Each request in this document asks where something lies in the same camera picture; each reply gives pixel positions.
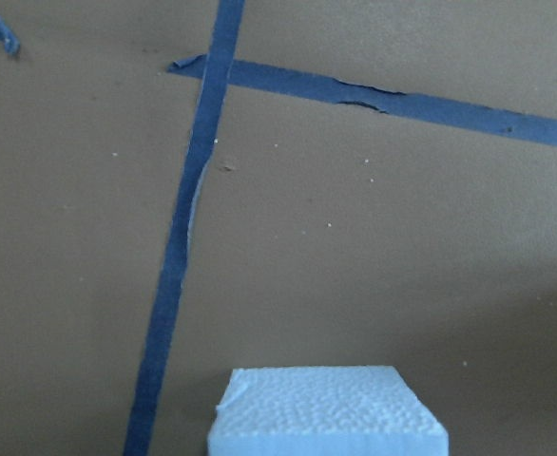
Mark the light blue foam block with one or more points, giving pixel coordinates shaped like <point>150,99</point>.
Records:
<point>360,410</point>

